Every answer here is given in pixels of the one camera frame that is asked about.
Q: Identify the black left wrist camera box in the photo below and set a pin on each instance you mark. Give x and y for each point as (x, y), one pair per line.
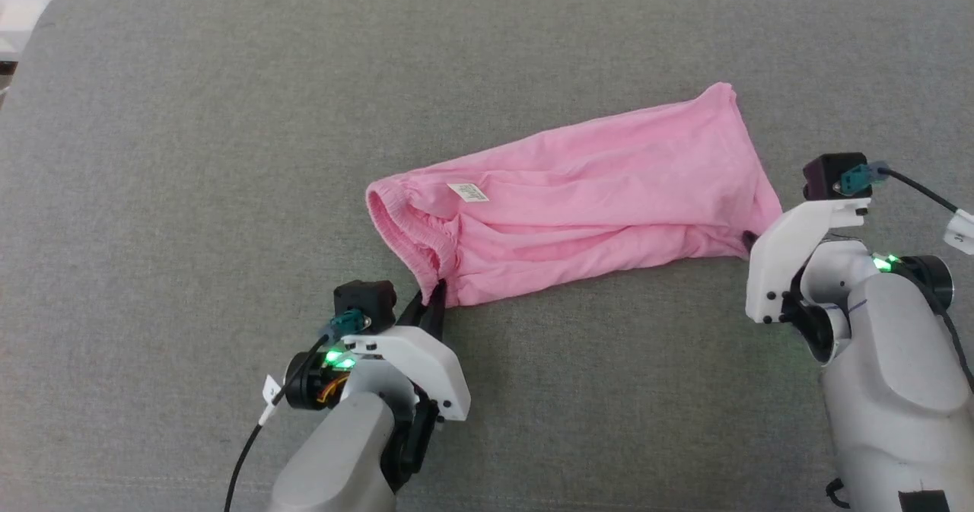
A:
(365, 303)

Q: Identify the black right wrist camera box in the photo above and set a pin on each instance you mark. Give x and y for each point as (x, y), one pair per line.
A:
(829, 173)

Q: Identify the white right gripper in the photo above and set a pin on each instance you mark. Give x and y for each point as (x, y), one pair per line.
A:
(784, 253)

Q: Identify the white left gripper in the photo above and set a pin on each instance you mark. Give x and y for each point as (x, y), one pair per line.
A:
(422, 364)

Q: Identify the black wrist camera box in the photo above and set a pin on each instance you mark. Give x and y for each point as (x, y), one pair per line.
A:
(365, 303)
(829, 173)

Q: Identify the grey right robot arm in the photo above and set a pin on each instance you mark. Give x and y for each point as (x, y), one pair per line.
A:
(890, 375)

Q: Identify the pink cotton shorts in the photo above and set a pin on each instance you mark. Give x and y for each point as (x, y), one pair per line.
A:
(578, 192)

